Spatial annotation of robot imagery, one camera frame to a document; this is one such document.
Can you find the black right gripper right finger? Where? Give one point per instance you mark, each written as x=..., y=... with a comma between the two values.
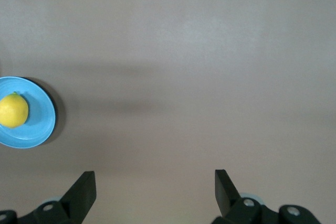
x=236, y=211

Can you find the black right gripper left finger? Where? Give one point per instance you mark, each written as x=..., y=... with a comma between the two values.
x=76, y=203

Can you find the yellow lemon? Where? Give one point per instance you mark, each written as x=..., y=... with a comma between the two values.
x=13, y=110

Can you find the blue plate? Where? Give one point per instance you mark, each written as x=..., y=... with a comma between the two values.
x=39, y=127

